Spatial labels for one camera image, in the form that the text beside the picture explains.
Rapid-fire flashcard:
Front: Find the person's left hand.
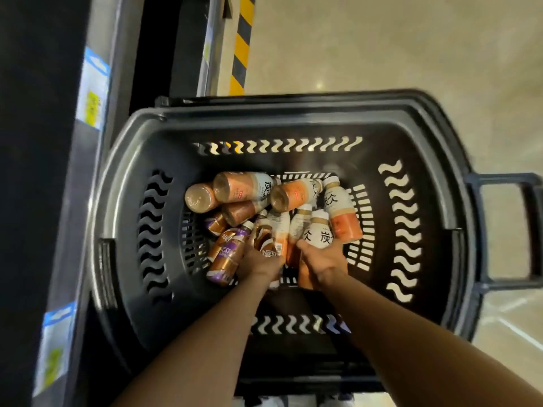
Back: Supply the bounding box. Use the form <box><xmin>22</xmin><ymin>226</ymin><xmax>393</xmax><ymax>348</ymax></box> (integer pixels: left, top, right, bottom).
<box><xmin>237</xmin><ymin>245</ymin><xmax>286</xmax><ymax>289</ymax></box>

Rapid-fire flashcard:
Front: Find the person's right hand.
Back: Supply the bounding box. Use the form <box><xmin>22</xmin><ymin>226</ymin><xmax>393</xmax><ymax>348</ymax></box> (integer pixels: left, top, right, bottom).
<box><xmin>296</xmin><ymin>239</ymin><xmax>349</xmax><ymax>291</ymax></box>

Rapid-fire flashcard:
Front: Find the white-label tea bottle with characters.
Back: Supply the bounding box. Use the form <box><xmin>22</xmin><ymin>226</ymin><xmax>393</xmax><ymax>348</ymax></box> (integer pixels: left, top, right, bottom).
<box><xmin>298</xmin><ymin>209</ymin><xmax>334</xmax><ymax>291</ymax></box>

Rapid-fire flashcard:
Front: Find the brown-label coffee bottle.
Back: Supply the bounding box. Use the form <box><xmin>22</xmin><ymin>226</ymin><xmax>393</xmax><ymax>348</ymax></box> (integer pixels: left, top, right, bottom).
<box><xmin>254</xmin><ymin>209</ymin><xmax>291</xmax><ymax>289</ymax></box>

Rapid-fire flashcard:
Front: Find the person's right forearm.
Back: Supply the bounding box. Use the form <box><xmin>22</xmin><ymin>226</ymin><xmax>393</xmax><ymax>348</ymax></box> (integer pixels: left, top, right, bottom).
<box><xmin>320</xmin><ymin>273</ymin><xmax>543</xmax><ymax>407</ymax></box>

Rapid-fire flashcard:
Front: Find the person's left forearm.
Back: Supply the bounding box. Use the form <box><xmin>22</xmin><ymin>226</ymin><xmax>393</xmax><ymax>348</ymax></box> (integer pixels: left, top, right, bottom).
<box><xmin>111</xmin><ymin>273</ymin><xmax>283</xmax><ymax>407</ymax></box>

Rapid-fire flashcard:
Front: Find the small purple-label coffee bottle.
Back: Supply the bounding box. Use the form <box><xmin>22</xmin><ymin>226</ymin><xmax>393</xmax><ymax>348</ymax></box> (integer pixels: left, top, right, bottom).
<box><xmin>205</xmin><ymin>213</ymin><xmax>230</xmax><ymax>237</ymax></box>

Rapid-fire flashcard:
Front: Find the pile of white-label tea bottles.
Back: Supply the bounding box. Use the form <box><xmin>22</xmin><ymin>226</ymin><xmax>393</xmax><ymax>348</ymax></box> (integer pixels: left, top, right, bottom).
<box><xmin>184</xmin><ymin>171</ymin><xmax>364</xmax><ymax>269</ymax></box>

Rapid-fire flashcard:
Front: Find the black plastic shopping basket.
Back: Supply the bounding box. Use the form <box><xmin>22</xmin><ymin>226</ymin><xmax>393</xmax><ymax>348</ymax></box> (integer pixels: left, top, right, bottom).
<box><xmin>87</xmin><ymin>90</ymin><xmax>484</xmax><ymax>397</ymax></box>

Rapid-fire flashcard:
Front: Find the blue and yellow price label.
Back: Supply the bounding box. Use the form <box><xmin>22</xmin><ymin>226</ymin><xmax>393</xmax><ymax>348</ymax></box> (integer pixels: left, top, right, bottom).
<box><xmin>76</xmin><ymin>46</ymin><xmax>112</xmax><ymax>131</ymax></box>
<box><xmin>32</xmin><ymin>302</ymin><xmax>78</xmax><ymax>398</ymax></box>

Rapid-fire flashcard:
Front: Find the dark store shelf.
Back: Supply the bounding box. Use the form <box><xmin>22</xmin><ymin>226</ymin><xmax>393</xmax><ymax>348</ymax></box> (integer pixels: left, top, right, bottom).
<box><xmin>0</xmin><ymin>0</ymin><xmax>147</xmax><ymax>407</ymax></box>

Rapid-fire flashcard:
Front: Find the yellow black striped post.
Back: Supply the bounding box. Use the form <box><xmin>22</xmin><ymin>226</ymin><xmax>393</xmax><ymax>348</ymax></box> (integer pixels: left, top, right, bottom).
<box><xmin>228</xmin><ymin>0</ymin><xmax>256</xmax><ymax>97</ymax></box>

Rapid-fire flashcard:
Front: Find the grey metal shelf rail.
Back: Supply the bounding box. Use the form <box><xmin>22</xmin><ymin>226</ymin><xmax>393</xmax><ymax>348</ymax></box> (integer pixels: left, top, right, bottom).
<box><xmin>196</xmin><ymin>0</ymin><xmax>226</xmax><ymax>97</ymax></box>

